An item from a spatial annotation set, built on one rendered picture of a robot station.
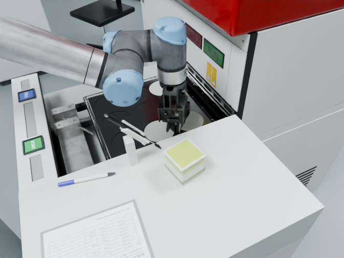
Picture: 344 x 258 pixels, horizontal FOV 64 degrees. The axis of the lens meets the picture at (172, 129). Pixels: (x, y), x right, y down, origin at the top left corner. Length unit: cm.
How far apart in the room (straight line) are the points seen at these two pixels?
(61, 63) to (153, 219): 37
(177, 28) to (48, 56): 27
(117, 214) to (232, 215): 25
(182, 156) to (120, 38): 30
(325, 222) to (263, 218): 125
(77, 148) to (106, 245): 40
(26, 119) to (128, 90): 52
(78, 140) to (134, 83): 47
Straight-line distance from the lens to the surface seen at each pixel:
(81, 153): 91
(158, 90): 106
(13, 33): 57
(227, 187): 69
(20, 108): 104
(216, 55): 87
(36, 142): 88
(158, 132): 89
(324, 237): 185
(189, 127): 91
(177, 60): 68
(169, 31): 64
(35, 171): 82
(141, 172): 71
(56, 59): 56
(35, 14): 288
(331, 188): 206
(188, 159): 64
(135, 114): 97
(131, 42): 65
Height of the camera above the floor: 153
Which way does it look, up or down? 44 degrees down
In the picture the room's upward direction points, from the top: 3 degrees counter-clockwise
